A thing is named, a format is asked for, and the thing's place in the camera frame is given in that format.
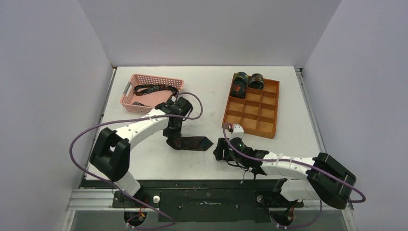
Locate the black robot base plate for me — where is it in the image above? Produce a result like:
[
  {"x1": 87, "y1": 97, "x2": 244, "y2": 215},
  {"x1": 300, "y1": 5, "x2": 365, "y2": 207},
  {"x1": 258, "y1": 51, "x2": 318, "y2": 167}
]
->
[{"x1": 79, "y1": 179, "x2": 322, "y2": 224}]

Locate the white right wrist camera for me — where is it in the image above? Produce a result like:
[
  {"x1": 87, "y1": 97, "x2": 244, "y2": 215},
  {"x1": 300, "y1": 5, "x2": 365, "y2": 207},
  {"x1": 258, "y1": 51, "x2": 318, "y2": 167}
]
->
[{"x1": 230, "y1": 124, "x2": 244, "y2": 139}]

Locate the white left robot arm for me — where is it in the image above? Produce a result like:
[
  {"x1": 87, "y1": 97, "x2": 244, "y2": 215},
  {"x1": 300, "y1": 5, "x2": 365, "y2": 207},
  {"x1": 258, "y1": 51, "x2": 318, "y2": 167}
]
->
[{"x1": 90, "y1": 97, "x2": 192, "y2": 207}]

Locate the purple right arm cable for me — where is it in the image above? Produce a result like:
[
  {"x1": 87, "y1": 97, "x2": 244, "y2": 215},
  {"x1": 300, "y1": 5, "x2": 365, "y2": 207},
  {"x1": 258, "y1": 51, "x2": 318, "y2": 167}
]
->
[{"x1": 222, "y1": 122, "x2": 367, "y2": 229}]

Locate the pink perforated plastic basket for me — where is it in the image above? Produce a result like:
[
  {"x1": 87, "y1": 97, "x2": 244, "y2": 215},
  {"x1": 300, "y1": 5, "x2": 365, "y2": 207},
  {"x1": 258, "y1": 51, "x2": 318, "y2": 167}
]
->
[{"x1": 120, "y1": 74, "x2": 184, "y2": 114}]

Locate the dark patterned tie in basket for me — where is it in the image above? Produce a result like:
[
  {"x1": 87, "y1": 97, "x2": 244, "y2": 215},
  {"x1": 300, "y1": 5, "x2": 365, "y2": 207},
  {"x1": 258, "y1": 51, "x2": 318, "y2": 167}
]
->
[{"x1": 133, "y1": 84, "x2": 179, "y2": 96}]

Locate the rolled dark grey tie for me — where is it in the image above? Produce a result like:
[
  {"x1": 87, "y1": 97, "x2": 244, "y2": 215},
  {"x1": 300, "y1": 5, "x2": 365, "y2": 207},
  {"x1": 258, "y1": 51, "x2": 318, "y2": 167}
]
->
[{"x1": 248, "y1": 73, "x2": 264, "y2": 90}]

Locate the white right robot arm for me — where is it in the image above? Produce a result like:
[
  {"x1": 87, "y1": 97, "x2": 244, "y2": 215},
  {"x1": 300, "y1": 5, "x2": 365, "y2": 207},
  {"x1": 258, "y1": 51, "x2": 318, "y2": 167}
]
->
[{"x1": 213, "y1": 138, "x2": 356, "y2": 209}]

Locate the brown floral tie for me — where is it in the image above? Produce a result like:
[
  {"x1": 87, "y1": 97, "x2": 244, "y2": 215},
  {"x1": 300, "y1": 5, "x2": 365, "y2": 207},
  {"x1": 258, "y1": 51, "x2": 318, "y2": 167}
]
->
[{"x1": 166, "y1": 136, "x2": 214, "y2": 151}]

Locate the rolled dark floral tie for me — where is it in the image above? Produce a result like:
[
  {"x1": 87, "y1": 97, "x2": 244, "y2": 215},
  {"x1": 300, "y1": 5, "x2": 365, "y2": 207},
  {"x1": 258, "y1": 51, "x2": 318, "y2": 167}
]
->
[{"x1": 230, "y1": 72, "x2": 249, "y2": 99}]

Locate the wooden compartment tray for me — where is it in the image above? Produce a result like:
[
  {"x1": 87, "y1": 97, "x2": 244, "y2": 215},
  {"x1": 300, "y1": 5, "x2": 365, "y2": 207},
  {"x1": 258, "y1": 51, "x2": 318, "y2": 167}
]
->
[{"x1": 221, "y1": 75, "x2": 280, "y2": 139}]

